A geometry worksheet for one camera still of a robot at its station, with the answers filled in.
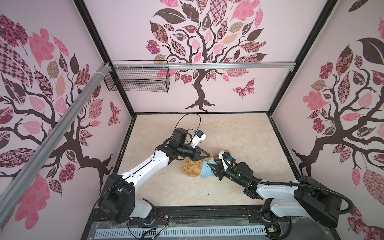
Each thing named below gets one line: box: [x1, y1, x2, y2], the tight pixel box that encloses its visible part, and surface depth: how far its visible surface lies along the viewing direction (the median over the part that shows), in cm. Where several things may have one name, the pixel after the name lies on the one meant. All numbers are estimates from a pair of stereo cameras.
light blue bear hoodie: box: [199, 157, 219, 179], surface depth 76 cm
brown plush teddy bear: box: [181, 150, 232, 177], surface depth 74 cm
